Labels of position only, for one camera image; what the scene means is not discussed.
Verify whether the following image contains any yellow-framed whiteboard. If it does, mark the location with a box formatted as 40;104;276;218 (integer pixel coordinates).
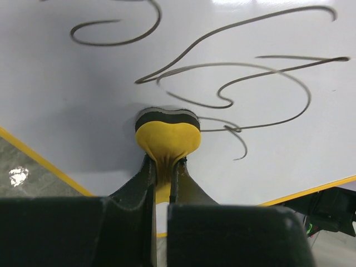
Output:
0;0;356;237

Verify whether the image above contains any yellow bone-shaped eraser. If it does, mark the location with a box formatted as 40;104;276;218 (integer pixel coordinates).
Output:
135;107;201;204

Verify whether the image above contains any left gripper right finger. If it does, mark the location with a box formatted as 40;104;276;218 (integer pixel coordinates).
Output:
169;158;218;205

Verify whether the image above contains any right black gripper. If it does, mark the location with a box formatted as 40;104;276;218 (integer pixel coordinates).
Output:
283;187;355;236

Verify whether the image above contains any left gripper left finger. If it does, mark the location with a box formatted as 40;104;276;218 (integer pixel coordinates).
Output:
110;155;157;266

